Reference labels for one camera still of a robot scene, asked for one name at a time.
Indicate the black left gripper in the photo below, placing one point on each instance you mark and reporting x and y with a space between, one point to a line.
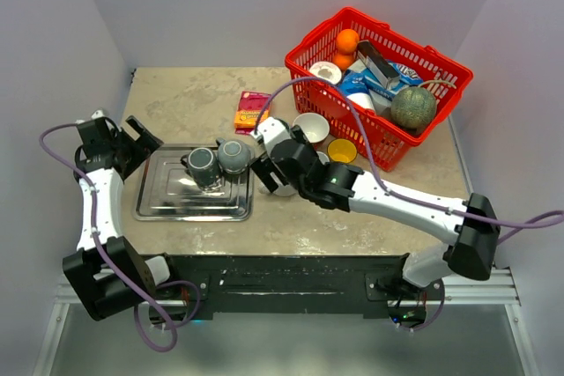
144 146

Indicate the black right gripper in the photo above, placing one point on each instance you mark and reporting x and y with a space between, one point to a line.
263 169

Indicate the red floral mug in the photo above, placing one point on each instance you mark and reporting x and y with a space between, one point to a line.
314 126

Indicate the light grey-blue upside-down mug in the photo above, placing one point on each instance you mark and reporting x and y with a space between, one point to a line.
233 155

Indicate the yellow mug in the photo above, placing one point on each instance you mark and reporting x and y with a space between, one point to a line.
342 150

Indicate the dark grey upside-down mug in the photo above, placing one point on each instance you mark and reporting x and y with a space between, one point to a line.
203 167

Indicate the pale grey upside-down mug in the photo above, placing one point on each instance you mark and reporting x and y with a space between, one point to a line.
284 191

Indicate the grey-blue white-lined mug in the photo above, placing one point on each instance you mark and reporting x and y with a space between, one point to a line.
324 159

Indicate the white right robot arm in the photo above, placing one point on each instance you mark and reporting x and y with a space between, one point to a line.
467 245

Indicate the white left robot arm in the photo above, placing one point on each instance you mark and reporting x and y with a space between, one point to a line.
102 234

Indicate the steel drying tray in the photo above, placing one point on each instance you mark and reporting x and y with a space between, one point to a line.
167 193

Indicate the Scrub Mommy sponge pack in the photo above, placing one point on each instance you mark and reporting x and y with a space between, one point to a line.
248 110

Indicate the blue plastic snack bag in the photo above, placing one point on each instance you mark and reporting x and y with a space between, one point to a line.
353 83

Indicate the lower orange fruit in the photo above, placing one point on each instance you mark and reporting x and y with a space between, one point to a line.
343 61

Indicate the orange fruit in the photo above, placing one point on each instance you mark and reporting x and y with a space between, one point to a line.
347 41
343 61

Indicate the blue Harry's box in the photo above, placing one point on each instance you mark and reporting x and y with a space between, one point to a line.
380 96

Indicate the upper orange fruit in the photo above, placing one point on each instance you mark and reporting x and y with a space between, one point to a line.
347 41

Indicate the dark long carton box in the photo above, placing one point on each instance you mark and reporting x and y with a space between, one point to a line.
373 60

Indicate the green netted melon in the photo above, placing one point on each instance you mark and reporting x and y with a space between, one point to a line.
414 107

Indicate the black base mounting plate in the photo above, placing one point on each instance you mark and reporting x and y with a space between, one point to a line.
367 285

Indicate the blue M&M's bag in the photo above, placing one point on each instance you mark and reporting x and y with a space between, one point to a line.
407 75

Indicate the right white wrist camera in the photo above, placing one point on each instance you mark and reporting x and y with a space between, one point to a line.
270 132

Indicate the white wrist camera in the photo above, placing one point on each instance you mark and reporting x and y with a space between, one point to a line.
270 132
98 113

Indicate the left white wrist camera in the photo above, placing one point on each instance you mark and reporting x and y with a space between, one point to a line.
98 113

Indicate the black wall bracket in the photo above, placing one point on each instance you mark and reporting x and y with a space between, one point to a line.
132 75

